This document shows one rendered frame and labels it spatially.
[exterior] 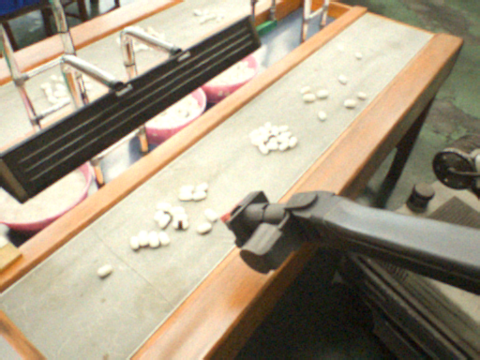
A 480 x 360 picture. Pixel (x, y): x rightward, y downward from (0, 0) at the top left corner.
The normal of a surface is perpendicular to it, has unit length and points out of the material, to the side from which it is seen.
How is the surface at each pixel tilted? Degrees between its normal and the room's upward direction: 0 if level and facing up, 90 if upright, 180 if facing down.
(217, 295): 0
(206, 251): 0
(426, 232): 41
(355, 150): 0
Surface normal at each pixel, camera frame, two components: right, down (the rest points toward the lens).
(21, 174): 0.69, 0.01
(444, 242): -0.60, -0.73
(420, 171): 0.04, -0.69
